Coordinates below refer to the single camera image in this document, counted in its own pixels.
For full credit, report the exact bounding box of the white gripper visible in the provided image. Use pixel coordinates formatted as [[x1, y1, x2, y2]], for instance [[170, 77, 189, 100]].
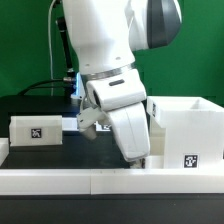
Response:
[[86, 69, 150, 169]]

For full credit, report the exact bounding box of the white front drawer box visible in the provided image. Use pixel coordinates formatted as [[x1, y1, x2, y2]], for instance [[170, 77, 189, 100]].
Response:
[[145, 155, 164, 169]]

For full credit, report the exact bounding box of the white drawer box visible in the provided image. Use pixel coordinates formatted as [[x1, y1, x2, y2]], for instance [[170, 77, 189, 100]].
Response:
[[145, 155, 164, 169], [9, 115, 62, 146]]

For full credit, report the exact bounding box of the white drawer cabinet frame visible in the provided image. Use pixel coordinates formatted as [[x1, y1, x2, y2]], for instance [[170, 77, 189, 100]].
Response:
[[147, 96, 224, 169]]

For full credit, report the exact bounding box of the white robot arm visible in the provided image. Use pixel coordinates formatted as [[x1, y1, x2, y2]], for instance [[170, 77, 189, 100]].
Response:
[[62, 0, 182, 162]]

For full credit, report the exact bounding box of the white rear drawer box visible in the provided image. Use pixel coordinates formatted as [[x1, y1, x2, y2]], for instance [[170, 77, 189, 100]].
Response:
[[9, 115, 62, 146]]

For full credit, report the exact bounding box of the white marker sheet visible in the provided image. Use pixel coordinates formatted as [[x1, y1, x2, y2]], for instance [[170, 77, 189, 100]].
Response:
[[62, 117, 110, 132]]

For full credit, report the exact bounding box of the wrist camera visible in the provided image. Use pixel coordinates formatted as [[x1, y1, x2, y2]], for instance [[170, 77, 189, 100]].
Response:
[[76, 107, 108, 140]]

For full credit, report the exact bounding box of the white front border rail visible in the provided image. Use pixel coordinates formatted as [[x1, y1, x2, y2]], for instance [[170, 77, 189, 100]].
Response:
[[0, 167, 224, 196]]

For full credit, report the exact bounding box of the white border rail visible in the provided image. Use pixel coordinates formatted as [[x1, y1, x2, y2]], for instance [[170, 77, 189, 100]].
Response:
[[0, 167, 224, 196], [0, 138, 9, 166]]

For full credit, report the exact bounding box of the black cable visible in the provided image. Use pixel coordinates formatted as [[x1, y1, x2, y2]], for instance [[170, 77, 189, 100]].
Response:
[[17, 79, 68, 97]]

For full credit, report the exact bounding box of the white left border rail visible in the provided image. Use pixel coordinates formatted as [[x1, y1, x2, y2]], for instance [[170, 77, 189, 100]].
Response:
[[0, 138, 9, 166]]

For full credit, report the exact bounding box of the white cable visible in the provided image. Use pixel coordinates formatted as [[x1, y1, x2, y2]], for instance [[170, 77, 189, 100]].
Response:
[[47, 0, 58, 81]]

